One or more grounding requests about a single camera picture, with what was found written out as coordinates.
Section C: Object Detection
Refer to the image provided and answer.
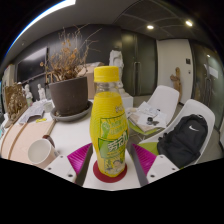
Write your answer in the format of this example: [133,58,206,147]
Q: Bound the white plaster statue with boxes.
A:
[108,49,134,108]

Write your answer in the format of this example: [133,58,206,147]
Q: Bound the black backpack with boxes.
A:
[156,113,209,169]

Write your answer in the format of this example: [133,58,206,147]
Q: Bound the grey plant saucer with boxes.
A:
[49,100,94,123]

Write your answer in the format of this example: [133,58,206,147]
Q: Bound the white shell chair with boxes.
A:
[128,84,181,136]
[138,98,216,168]

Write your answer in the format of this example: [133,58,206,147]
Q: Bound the wooden figure sculpture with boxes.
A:
[169,66,183,94]

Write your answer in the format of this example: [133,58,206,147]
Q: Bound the dark wall screen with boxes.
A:
[16,46,49,83]

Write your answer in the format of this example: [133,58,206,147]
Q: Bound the cardboard box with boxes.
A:
[78,61,105,100]

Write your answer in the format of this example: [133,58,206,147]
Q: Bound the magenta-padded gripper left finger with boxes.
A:
[44,143,94,186]

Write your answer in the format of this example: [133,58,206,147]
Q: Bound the white mug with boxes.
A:
[27,134,58,169]

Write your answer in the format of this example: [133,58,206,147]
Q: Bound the dried plant in grey pot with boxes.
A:
[39,26,101,117]

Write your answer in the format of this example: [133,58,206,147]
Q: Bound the loose papers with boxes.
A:
[128,101,168,133]

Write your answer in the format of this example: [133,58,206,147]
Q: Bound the light wooden drawing board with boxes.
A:
[0,119,56,160]

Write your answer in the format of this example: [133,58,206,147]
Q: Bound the green seat cushion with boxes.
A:
[139,141,162,157]

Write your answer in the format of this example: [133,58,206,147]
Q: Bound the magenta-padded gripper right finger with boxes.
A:
[129,143,180,186]

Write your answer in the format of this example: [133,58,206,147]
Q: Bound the flat round red coaster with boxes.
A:
[92,159,128,184]

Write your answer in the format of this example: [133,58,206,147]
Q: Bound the small white plaster bust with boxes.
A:
[37,83,47,101]
[23,83,34,107]

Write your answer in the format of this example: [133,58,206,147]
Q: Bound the yellow drink bottle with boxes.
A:
[89,65,130,178]

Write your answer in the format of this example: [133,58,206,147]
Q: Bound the open printed booklet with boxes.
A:
[18,99,54,125]

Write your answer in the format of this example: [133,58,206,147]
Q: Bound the dark double door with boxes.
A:
[121,31,158,98]

